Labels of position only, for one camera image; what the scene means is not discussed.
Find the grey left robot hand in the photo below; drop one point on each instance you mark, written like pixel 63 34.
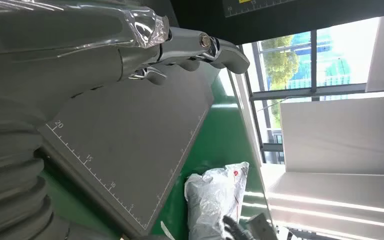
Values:
pixel 62 56

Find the aluminium conveyor frame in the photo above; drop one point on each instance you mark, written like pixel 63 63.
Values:
pixel 245 112

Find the black weighing device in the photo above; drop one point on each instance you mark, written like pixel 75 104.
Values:
pixel 129 132

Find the green conveyor belt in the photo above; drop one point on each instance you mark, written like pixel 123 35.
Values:
pixel 212 132

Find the white package with black print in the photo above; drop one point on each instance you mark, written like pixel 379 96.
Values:
pixel 212 198

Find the window with dark frame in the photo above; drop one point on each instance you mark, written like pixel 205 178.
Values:
pixel 313 89

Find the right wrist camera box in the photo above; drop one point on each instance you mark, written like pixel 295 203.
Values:
pixel 261 227

